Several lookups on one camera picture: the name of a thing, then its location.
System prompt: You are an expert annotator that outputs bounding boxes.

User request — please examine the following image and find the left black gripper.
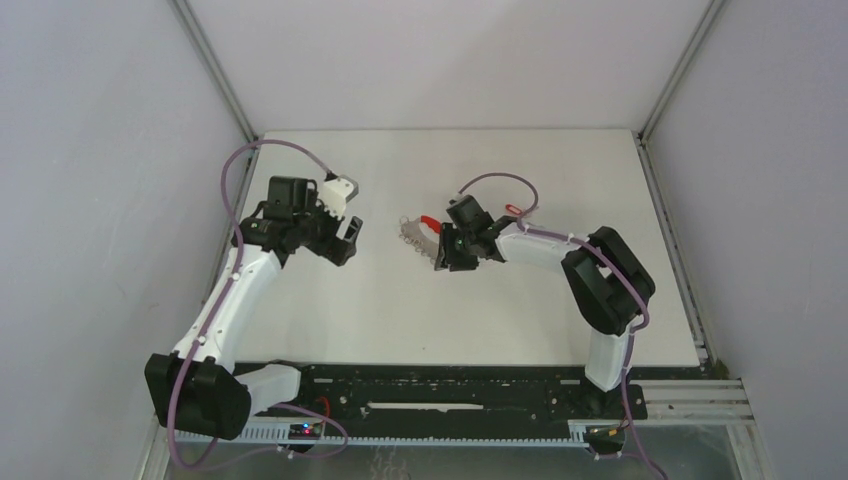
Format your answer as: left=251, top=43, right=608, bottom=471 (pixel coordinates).
left=294, top=190, right=362, bottom=267

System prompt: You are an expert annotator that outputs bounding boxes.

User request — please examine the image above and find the red grey keyring holder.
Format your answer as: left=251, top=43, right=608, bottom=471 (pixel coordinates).
left=399, top=215, right=441, bottom=261

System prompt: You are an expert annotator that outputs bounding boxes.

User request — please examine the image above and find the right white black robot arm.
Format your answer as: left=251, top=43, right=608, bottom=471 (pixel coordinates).
left=435, top=195, right=656, bottom=418

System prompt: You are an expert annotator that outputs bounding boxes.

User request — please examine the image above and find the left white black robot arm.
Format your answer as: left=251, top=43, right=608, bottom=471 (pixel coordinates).
left=144, top=174, right=363, bottom=440

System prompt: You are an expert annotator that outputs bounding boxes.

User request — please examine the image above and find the left circuit board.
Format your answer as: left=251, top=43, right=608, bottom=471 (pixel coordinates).
left=287, top=422, right=324, bottom=440

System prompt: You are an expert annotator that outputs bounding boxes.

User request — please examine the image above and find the circuit board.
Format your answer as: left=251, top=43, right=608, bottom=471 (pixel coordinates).
left=584, top=428, right=626, bottom=443
left=287, top=422, right=324, bottom=440

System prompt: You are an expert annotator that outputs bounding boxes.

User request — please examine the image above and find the right circuit board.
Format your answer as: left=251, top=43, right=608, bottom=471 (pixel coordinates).
left=584, top=428, right=626, bottom=443

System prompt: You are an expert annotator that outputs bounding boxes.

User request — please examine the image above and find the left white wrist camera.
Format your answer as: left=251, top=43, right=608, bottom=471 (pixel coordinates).
left=318, top=176, right=359, bottom=220

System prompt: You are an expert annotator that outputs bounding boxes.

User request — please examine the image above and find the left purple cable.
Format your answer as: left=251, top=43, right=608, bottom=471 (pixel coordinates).
left=164, top=139, right=350, bottom=472

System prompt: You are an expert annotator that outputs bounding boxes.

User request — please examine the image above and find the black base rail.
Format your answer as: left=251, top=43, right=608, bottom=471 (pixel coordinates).
left=254, top=360, right=649, bottom=440

